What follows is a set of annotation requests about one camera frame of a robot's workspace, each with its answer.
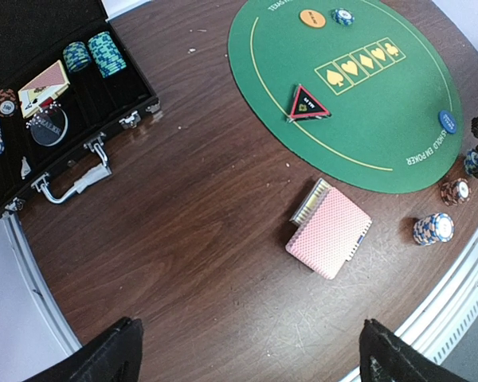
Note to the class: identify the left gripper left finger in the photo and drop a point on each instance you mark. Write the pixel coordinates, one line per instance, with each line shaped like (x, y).
(114, 355)

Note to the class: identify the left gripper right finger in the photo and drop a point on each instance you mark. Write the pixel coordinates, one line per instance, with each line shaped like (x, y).
(386, 357)

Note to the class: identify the green blue chip stack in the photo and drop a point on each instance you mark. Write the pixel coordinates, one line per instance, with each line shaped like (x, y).
(471, 162)

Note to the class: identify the blue round button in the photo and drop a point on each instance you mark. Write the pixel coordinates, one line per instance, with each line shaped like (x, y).
(447, 121)

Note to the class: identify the brown chip stack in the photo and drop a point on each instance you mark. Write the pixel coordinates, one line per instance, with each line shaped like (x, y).
(455, 192)

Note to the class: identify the triangular black red button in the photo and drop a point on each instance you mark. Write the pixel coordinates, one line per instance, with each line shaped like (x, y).
(305, 106)

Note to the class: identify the orange round button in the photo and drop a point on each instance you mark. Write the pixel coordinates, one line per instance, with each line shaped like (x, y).
(313, 18)

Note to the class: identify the blue white chip stack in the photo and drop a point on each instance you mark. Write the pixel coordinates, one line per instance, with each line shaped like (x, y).
(435, 228)

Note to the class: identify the round green poker mat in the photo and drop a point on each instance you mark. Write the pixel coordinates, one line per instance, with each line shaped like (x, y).
(382, 80)

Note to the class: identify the pink playing card deck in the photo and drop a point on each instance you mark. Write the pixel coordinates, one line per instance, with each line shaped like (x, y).
(331, 235)

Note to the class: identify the clear card box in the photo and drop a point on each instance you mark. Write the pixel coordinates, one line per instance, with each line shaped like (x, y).
(310, 202)

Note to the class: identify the clear dealer button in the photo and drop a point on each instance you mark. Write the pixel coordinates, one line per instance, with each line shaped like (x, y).
(48, 126)

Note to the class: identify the brown chips in case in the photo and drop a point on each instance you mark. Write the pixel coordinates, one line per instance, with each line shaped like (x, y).
(8, 102)

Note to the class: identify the red card deck in case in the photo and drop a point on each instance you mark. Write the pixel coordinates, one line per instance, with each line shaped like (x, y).
(49, 84)

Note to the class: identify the black poker case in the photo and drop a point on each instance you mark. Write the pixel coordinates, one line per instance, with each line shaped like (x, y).
(33, 35)

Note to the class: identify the teal chip row in case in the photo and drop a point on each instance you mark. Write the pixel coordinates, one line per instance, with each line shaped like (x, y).
(106, 54)

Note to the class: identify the green blue chips in case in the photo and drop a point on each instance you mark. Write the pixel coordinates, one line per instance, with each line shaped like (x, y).
(76, 56)

